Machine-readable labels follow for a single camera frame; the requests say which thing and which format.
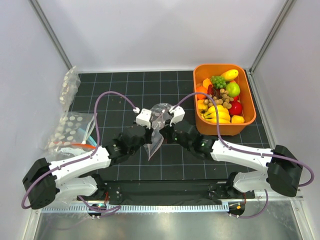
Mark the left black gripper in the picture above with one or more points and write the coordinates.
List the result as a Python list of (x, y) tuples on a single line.
[(149, 133)]

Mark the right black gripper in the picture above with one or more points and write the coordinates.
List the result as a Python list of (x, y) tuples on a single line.
[(166, 131)]

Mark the pink dotted zip bag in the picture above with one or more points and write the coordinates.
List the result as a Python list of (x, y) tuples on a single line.
[(159, 116)]

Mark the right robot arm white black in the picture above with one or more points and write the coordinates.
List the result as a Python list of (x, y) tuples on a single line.
[(274, 169)]

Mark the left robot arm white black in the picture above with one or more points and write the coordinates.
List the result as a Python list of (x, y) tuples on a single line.
[(44, 179)]

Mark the white dotted bag with items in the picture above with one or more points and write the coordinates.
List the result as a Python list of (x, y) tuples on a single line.
[(73, 129)]

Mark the white dotted bag upright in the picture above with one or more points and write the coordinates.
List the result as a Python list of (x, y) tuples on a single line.
[(69, 89)]

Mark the black grid mat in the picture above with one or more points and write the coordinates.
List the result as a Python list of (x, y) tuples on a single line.
[(112, 95)]

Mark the orange fruit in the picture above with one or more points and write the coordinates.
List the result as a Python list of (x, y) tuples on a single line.
[(203, 91)]

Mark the yellow banana bunch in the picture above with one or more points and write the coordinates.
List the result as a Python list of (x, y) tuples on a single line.
[(222, 114)]

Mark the yellow lemon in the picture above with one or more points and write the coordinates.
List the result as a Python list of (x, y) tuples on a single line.
[(237, 119)]

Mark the green grapes bunch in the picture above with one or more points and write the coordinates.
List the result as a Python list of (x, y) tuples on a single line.
[(218, 82)]

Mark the red apple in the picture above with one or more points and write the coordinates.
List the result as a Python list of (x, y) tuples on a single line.
[(236, 108)]

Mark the green apple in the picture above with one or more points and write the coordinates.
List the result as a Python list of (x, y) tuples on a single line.
[(233, 89)]

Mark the orange plastic basket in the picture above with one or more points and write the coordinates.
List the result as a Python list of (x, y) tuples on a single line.
[(204, 71)]

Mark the yellow mango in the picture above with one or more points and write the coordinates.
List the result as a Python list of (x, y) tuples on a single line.
[(230, 75)]

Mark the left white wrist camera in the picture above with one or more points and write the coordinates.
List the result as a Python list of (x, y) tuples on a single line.
[(144, 118)]

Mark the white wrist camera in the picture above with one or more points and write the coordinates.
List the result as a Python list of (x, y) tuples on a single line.
[(177, 114), (144, 118)]

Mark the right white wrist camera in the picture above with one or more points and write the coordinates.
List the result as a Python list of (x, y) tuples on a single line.
[(177, 114)]

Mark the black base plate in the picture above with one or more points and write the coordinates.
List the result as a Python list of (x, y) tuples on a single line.
[(166, 192)]

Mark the white slotted cable duct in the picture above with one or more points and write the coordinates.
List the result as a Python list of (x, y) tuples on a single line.
[(82, 208)]

